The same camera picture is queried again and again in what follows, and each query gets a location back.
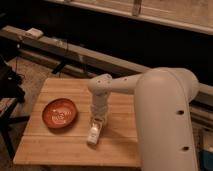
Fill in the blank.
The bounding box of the wooden shelf ledge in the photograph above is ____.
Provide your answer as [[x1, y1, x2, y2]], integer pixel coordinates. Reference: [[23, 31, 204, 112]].
[[46, 0, 213, 35]]

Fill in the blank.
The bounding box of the wooden table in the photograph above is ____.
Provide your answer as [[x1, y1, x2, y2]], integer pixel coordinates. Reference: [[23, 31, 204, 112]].
[[14, 78, 140, 167]]

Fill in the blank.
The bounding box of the small white box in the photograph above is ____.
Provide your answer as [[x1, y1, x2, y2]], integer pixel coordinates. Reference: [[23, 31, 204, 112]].
[[25, 28, 43, 38]]

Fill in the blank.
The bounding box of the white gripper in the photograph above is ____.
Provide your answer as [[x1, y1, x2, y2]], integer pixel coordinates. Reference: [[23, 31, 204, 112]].
[[91, 104, 108, 127]]

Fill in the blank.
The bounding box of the long wooden beam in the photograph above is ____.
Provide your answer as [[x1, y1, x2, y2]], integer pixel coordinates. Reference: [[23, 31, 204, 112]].
[[0, 25, 213, 108]]

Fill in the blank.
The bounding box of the white plastic bottle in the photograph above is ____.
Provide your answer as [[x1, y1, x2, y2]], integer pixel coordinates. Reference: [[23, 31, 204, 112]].
[[87, 123, 102, 145]]

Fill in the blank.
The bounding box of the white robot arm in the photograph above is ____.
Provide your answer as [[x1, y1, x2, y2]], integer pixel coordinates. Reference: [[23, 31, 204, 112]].
[[88, 68, 199, 171]]

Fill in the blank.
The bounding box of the orange ceramic bowl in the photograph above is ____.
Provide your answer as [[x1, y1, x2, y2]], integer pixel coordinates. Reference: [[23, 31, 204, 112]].
[[42, 98, 78, 129]]

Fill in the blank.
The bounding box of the black stand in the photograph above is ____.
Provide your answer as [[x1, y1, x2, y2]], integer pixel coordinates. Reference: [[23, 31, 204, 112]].
[[0, 55, 29, 159]]

